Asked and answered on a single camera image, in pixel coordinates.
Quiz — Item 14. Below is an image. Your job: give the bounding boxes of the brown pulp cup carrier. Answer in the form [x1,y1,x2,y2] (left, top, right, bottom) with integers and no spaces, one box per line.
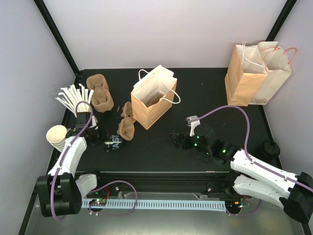
[145,91,165,107]
[117,102,136,141]

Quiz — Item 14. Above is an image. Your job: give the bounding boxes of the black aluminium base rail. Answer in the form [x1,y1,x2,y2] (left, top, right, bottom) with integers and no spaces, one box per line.
[75,171,247,196]

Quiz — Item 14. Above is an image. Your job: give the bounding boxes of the left black frame post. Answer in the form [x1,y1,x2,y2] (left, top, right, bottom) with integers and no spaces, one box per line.
[33,0,80,75]

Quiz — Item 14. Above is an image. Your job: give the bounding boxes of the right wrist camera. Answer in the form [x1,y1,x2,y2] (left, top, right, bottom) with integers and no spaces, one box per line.
[186,116,201,137]

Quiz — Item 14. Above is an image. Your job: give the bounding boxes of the purple cable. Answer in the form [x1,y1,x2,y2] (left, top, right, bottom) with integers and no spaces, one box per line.
[50,102,137,221]
[198,105,304,218]

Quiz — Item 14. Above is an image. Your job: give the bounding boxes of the kraft paper bag white handles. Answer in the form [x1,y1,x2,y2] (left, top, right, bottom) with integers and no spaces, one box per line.
[131,65,181,130]

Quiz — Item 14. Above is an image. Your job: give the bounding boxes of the stack of white paper cups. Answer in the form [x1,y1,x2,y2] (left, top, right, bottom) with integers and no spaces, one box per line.
[46,125,67,152]

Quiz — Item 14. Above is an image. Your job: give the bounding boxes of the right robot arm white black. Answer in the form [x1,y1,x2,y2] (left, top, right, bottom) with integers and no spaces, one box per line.
[170,121,313,223]

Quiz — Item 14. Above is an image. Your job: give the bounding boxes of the stacked brown pulp cup carriers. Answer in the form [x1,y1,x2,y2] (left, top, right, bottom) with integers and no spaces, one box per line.
[87,74,114,113]

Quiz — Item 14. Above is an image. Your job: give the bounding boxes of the black frame post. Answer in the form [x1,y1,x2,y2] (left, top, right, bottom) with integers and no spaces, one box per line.
[33,0,80,75]
[266,0,297,41]

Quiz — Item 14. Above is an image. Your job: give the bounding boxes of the tall kraft paper bag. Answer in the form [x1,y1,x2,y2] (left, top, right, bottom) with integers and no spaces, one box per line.
[224,43,268,106]

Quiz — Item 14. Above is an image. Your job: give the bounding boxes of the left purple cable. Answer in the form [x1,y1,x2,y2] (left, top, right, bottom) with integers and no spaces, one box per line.
[50,102,137,221]

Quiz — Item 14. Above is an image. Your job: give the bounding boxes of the cup holding white straws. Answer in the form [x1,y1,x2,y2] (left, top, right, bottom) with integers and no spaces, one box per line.
[55,84,94,117]

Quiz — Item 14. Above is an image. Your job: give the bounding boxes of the light blue slotted cable duct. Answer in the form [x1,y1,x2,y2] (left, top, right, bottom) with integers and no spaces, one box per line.
[82,198,226,212]

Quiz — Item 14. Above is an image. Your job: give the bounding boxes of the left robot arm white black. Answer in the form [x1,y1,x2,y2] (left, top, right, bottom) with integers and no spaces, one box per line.
[36,112,105,220]

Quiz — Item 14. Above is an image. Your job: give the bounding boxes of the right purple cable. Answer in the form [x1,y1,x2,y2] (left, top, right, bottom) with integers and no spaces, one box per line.
[198,105,304,218]

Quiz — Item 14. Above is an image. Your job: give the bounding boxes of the white paper bag orange handles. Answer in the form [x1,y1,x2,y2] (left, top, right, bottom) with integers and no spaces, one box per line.
[250,41,297,105]

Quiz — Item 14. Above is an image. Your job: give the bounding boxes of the black printed coffee cup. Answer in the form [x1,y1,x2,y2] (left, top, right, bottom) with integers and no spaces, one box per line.
[104,135,124,151]

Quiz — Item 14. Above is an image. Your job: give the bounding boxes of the right black frame post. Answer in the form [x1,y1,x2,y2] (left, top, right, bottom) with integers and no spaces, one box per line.
[266,0,297,41]

